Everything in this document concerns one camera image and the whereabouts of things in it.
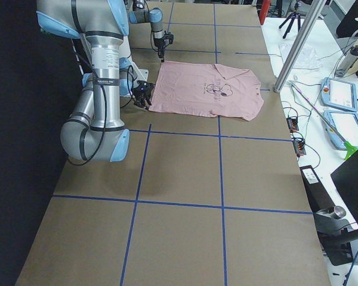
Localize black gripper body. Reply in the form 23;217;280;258
155;30;174;52
132;80;155;103

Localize pink Snoopy t-shirt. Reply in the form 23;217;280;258
149;61;264;121

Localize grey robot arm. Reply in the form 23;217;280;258
128;1;174;63
36;1;129;162

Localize brown paper table cover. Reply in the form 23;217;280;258
17;3;329;285

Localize red cylinder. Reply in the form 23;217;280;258
259;0;271;25

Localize black tripod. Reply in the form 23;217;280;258
279;1;301;39

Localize orange black connector module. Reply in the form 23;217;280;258
286;116;299;133

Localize clear plastic bag with paper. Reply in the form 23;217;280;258
279;43;322;70

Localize far blue teach pendant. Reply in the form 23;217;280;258
321;77;358;112

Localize blue teach pendant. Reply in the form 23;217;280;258
321;77;358;112
323;110;358;151

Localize water bottle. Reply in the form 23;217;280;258
335;45;358;77

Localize near blue teach pendant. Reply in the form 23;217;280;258
323;110;358;151

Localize metal rod with green tip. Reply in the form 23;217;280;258
290;82;358;160

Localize black monitor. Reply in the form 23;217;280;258
331;150;358;224

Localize black box device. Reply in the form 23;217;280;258
300;165;358;266

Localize aluminium frame post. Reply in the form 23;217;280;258
274;0;326;93

